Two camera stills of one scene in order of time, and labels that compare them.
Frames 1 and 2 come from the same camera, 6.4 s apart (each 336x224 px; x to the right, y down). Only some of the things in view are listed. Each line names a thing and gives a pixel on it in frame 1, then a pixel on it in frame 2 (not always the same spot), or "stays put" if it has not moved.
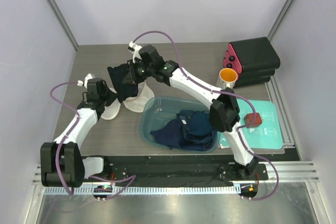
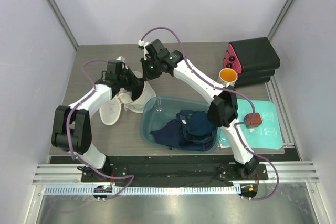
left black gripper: [112, 95] to [136, 83]
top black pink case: [254, 54] stays put
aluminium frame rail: [287, 171] stays put
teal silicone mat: [268, 135] stays put
